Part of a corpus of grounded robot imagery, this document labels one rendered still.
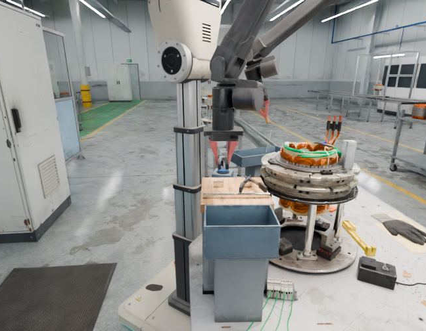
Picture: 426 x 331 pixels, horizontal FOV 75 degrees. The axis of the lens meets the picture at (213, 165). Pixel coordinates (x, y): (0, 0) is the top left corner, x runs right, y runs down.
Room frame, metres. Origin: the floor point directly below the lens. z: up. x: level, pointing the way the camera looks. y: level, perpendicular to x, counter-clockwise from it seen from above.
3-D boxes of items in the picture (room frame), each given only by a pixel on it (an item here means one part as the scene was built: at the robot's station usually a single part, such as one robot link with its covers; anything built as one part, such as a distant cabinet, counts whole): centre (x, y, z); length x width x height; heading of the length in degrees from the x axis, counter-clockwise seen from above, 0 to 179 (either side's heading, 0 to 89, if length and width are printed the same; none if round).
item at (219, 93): (0.72, -0.03, 1.32); 0.07 x 0.06 x 0.07; 59
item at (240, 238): (0.59, -0.06, 0.92); 0.17 x 0.11 x 0.28; 91
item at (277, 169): (0.91, -0.33, 1.09); 0.32 x 0.32 x 0.01
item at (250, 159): (1.17, -0.21, 0.92); 0.25 x 0.11 x 0.28; 115
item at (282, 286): (0.64, -0.19, 0.80); 0.10 x 0.05 x 0.04; 80
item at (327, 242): (0.82, -0.40, 0.85); 0.06 x 0.04 x 0.05; 132
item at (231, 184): (0.74, -0.06, 1.05); 0.20 x 0.19 x 0.02; 1
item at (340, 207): (0.90, -0.46, 0.91); 0.02 x 0.02 x 0.21
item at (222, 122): (0.72, -0.03, 1.26); 0.10 x 0.07 x 0.07; 92
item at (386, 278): (0.71, -0.50, 0.81); 0.10 x 0.06 x 0.06; 63
